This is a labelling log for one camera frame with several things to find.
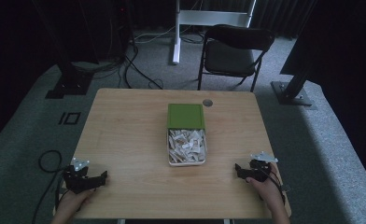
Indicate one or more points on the white metal desk frame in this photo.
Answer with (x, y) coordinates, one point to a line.
(177, 37)

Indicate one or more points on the black folding chair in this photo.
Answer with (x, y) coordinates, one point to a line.
(231, 56)

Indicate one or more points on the person's right hand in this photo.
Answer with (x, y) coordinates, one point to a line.
(270, 191)

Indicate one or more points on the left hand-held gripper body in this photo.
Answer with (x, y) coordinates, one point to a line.
(77, 180)

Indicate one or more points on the person's left hand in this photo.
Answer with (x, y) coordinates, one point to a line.
(70, 202)

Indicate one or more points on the black metal stand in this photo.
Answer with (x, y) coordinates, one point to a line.
(293, 90)
(69, 74)

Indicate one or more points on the grey round table grommet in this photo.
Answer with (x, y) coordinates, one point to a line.
(207, 102)

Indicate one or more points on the white box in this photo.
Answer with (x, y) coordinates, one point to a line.
(186, 163)

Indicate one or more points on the green box lid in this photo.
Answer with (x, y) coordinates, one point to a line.
(185, 116)

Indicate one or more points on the pile of white packets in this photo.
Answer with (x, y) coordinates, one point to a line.
(186, 145)

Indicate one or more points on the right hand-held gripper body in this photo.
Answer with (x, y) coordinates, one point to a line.
(260, 171)

